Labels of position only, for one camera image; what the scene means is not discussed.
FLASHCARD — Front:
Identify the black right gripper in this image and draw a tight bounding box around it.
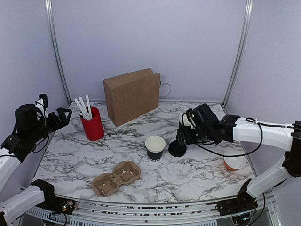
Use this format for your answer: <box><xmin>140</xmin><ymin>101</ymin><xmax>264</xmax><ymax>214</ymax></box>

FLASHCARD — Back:
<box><xmin>176</xmin><ymin>127</ymin><xmax>214</xmax><ymax>146</ymax></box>

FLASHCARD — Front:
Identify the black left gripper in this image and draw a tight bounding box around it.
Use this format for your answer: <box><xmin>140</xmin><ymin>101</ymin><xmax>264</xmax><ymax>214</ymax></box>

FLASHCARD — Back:
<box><xmin>28</xmin><ymin>107</ymin><xmax>72</xmax><ymax>144</ymax></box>

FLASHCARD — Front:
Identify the black paper coffee cup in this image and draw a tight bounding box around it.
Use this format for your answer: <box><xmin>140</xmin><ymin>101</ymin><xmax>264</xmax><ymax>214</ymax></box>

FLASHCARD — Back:
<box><xmin>145</xmin><ymin>136</ymin><xmax>166</xmax><ymax>162</ymax></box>

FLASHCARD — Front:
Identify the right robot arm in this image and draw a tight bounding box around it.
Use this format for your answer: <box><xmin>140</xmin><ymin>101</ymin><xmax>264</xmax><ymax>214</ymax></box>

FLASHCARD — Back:
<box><xmin>176</xmin><ymin>104</ymin><xmax>301</xmax><ymax>216</ymax></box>

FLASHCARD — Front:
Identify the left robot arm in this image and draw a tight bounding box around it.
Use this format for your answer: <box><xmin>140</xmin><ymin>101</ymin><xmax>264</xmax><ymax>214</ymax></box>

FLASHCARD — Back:
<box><xmin>0</xmin><ymin>102</ymin><xmax>72</xmax><ymax>226</ymax></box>

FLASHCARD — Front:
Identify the stack of black lids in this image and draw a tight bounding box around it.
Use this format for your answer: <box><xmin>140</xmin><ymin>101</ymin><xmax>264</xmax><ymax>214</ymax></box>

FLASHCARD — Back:
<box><xmin>168</xmin><ymin>140</ymin><xmax>186</xmax><ymax>157</ymax></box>

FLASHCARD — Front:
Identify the white wrapped straw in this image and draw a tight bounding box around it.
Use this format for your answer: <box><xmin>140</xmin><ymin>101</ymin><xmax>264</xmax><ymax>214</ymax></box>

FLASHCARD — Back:
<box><xmin>86</xmin><ymin>95</ymin><xmax>93</xmax><ymax>120</ymax></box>
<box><xmin>79</xmin><ymin>97</ymin><xmax>92</xmax><ymax>119</ymax></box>
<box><xmin>74</xmin><ymin>99</ymin><xmax>91</xmax><ymax>120</ymax></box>

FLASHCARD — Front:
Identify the red cylindrical holder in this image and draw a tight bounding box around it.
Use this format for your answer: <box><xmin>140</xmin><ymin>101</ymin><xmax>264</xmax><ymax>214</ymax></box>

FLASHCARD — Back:
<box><xmin>80</xmin><ymin>106</ymin><xmax>104</xmax><ymax>141</ymax></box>

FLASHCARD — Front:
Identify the orange white bowl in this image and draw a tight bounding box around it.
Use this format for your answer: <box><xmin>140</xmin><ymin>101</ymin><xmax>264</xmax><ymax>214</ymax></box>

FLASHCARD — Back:
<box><xmin>224</xmin><ymin>150</ymin><xmax>246</xmax><ymax>171</ymax></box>

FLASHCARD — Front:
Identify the brown paper bag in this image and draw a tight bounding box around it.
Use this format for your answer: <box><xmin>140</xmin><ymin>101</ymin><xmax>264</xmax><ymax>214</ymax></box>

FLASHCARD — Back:
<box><xmin>103</xmin><ymin>68</ymin><xmax>161</xmax><ymax>127</ymax></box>

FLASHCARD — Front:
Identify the brown cardboard cup carrier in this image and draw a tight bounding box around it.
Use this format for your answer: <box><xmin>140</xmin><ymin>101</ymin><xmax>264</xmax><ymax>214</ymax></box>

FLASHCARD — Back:
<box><xmin>92</xmin><ymin>161</ymin><xmax>141</xmax><ymax>197</ymax></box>

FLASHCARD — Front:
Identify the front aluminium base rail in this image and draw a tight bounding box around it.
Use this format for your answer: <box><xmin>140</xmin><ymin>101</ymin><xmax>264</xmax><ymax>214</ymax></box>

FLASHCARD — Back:
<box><xmin>15</xmin><ymin>191</ymin><xmax>283</xmax><ymax>226</ymax></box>

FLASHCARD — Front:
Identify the left aluminium post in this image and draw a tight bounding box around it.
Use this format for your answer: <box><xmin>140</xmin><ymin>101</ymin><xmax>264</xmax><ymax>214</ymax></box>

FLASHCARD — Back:
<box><xmin>44</xmin><ymin>0</ymin><xmax>72</xmax><ymax>105</ymax></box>

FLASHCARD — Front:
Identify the aluminium post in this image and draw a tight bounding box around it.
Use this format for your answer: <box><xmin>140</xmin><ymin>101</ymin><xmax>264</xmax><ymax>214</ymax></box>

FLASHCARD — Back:
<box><xmin>44</xmin><ymin>0</ymin><xmax>72</xmax><ymax>105</ymax></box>
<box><xmin>222</xmin><ymin>0</ymin><xmax>254</xmax><ymax>108</ymax></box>

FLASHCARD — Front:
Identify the right aluminium post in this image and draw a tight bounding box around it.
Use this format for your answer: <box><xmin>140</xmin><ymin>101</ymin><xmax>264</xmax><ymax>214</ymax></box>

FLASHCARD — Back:
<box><xmin>222</xmin><ymin>0</ymin><xmax>254</xmax><ymax>108</ymax></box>

